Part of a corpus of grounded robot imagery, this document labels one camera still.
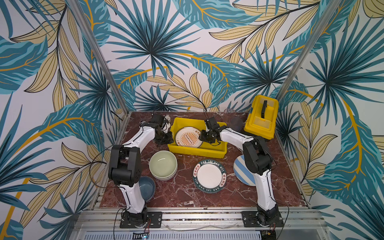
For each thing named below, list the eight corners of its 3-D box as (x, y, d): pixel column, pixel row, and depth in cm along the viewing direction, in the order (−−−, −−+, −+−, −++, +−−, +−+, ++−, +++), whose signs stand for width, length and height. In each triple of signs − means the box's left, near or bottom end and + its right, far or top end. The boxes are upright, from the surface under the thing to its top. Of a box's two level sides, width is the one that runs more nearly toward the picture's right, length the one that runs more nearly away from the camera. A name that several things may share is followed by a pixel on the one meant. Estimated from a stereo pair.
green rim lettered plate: (193, 193, 84) (193, 191, 81) (193, 161, 96) (193, 159, 94) (228, 193, 84) (229, 191, 82) (223, 161, 96) (224, 159, 94)
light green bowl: (151, 182, 87) (146, 175, 78) (155, 158, 96) (151, 150, 87) (176, 183, 87) (174, 175, 78) (177, 159, 96) (176, 150, 88)
